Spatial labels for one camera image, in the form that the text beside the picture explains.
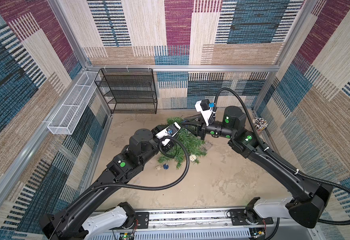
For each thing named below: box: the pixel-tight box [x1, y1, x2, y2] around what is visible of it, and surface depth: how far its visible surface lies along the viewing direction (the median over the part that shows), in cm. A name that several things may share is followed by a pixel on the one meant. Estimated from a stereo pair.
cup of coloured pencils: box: [252, 117, 268, 136], surface depth 90 cm
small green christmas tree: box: [157, 116, 207, 170], surface depth 74 cm
